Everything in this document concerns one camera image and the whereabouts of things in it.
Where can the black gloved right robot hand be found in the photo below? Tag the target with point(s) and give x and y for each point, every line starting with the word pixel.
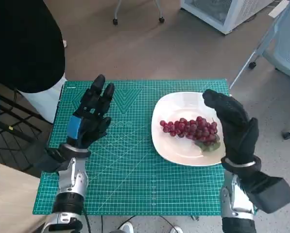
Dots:
pixel 237 126

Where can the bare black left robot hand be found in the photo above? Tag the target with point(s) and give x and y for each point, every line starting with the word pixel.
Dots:
pixel 91 121

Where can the red toy grape bunch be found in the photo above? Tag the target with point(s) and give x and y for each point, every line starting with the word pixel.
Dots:
pixel 195 129

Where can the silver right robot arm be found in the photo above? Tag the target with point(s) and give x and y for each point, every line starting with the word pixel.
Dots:
pixel 235 204

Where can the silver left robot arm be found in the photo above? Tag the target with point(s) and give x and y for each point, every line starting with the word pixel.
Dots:
pixel 72 179

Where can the white square plate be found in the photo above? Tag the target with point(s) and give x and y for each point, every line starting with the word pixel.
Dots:
pixel 174 145

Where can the green cutting mat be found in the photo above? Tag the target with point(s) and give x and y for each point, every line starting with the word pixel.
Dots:
pixel 135 179

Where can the light blue mesh chair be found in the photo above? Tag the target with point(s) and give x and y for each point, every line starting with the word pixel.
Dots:
pixel 285 48

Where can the person in black shirt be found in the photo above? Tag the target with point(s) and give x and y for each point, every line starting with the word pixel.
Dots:
pixel 23 41

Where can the white shoe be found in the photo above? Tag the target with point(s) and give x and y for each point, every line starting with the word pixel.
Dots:
pixel 126 228
pixel 176 230

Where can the beige wooden desk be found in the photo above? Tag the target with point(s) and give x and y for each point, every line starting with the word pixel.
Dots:
pixel 11 204

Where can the white perforated metal cabinet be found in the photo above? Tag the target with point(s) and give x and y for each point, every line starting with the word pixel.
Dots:
pixel 208 12

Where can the beige paper tag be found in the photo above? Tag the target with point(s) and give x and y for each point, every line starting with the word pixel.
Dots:
pixel 277 11

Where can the white office chair base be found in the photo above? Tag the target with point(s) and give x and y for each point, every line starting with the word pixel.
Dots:
pixel 161 19

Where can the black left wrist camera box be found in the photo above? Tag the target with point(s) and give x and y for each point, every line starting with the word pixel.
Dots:
pixel 47 160

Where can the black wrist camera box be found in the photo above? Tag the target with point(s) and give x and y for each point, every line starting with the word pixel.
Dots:
pixel 47 160
pixel 272 194

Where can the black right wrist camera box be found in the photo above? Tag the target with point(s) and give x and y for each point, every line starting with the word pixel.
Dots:
pixel 272 194

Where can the black metal chair frame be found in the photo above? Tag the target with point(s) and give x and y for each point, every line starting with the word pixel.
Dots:
pixel 12 136

